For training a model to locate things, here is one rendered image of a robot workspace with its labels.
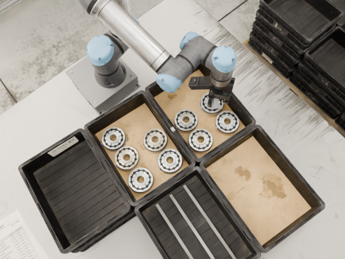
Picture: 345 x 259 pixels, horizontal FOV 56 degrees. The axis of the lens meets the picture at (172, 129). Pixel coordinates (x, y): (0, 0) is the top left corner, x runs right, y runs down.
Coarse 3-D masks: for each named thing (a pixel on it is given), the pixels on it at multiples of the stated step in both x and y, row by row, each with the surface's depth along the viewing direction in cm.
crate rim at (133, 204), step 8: (136, 96) 137; (144, 96) 137; (120, 104) 136; (152, 104) 135; (96, 120) 134; (168, 128) 131; (88, 136) 132; (176, 136) 130; (96, 144) 132; (184, 152) 128; (104, 160) 128; (192, 160) 127; (184, 168) 126; (176, 176) 125; (120, 184) 126; (160, 184) 124; (152, 192) 123; (128, 200) 122
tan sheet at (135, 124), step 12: (144, 108) 146; (120, 120) 144; (132, 120) 144; (144, 120) 144; (156, 120) 144; (132, 132) 142; (144, 132) 142; (132, 144) 140; (168, 144) 140; (144, 156) 138; (156, 156) 138; (156, 168) 136; (156, 180) 135; (132, 192) 133
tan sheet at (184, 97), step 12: (156, 96) 148; (168, 96) 147; (180, 96) 147; (192, 96) 147; (168, 108) 145; (180, 108) 145; (192, 108) 145; (228, 108) 144; (204, 120) 143; (180, 132) 141; (216, 132) 140; (216, 144) 139
